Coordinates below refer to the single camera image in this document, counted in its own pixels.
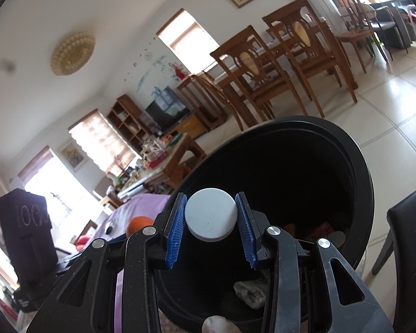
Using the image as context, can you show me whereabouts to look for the wooden dining table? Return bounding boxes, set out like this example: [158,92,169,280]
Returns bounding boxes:
[215,17,358,105]

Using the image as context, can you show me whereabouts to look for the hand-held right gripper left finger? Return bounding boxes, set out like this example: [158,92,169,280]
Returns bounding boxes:
[26,192,188,333]

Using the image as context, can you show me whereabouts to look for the orange fruit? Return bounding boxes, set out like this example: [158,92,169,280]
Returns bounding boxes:
[126,216,155,236]

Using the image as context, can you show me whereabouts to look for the silver shipping bag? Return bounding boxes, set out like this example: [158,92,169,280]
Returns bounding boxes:
[233,279,267,309]

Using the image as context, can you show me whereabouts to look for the tall wooden plant stand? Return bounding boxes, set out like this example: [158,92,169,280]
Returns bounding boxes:
[176,73,227,129]

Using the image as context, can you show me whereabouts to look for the purple bottle with white cap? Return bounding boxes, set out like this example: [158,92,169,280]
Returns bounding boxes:
[184,188,237,243]

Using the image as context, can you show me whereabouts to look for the narrow window with blind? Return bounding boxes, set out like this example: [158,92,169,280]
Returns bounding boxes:
[157,7,220,73]

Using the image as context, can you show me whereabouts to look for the framed sunflower picture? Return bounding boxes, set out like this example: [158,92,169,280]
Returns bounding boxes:
[58,141,87,172]

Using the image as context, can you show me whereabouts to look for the wide window with striped blind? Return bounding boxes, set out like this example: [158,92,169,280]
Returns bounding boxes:
[69,109,136,176]

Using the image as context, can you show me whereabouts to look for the crystal ceiling lamp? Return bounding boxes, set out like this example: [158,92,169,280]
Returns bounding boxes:
[50,31,96,76]

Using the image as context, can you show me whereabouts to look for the wooden coffee table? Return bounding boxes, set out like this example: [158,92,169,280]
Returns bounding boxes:
[118,133,207,198]

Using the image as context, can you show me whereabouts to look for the wooden television stand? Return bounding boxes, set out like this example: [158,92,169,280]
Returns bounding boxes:
[166,114,210,139]

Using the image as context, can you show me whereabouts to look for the black trash bin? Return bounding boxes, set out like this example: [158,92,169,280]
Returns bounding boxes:
[153,115,375,333]

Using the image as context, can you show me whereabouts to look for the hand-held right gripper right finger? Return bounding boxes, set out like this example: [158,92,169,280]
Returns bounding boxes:
[235,191,394,333]

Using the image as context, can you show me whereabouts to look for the red cardboard box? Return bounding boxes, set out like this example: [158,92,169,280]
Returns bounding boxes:
[305,223,333,240]

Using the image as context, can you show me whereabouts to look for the red vase with flowers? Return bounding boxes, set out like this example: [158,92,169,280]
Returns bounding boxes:
[171,60,188,81]

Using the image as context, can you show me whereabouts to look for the wooden dining chair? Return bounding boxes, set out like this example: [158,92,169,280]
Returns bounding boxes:
[340,0,380,73]
[262,0,358,118]
[210,25,304,129]

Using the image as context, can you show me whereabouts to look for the flat screen television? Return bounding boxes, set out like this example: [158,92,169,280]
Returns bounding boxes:
[145,100,191,132]

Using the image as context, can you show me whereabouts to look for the purple tablecloth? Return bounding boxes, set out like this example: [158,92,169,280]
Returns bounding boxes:
[74,194,171,333]

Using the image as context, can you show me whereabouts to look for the wooden bookshelf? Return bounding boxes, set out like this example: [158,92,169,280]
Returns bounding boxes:
[107,94,153,153]

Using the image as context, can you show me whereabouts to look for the black chair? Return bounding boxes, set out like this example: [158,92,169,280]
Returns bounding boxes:
[371,185,416,333]

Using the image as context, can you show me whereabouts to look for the white crumpled paper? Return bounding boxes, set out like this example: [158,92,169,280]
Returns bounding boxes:
[202,315,244,333]

